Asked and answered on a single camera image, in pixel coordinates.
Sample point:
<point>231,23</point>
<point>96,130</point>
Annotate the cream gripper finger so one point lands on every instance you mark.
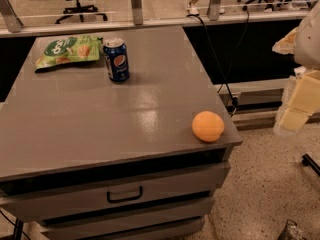
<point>300,100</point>

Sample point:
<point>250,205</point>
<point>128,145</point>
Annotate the orange fruit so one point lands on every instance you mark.
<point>208,126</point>

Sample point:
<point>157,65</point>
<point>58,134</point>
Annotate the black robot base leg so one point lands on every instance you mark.
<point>309,162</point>

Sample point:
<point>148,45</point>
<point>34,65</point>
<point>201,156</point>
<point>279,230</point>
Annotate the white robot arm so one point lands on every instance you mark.
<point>303,42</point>

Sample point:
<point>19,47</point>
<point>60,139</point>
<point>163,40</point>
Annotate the blue pepsi can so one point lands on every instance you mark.
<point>116,58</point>

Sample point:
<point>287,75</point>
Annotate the grey drawer cabinet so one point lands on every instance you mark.
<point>70,135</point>

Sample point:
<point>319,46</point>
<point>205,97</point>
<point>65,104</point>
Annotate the green chip bag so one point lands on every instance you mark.
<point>73,49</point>

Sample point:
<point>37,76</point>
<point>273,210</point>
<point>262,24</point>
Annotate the black drawer handle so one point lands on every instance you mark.
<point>124,196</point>

